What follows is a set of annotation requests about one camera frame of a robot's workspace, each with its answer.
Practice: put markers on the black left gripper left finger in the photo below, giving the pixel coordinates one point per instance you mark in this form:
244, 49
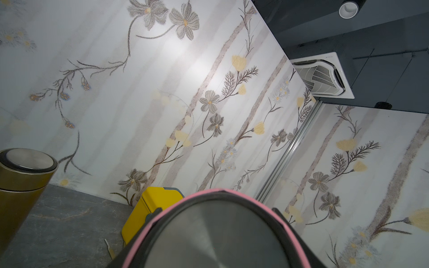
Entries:
126, 257

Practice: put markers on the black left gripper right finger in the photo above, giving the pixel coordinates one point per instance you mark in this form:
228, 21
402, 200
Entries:
312, 258

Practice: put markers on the pink thermos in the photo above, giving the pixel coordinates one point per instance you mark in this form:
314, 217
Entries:
220, 228

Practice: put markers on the gold thermos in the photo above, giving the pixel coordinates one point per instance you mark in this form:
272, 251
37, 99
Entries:
25, 173

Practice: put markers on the small scissors beside box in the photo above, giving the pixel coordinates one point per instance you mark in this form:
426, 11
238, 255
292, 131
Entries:
110, 250

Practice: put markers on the yellow storage box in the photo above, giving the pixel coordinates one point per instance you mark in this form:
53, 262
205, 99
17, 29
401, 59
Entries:
150, 200

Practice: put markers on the white ceiling air vent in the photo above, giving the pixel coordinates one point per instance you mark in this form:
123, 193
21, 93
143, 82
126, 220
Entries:
326, 75

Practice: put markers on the white ceiling spotlight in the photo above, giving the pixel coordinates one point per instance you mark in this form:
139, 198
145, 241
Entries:
350, 8

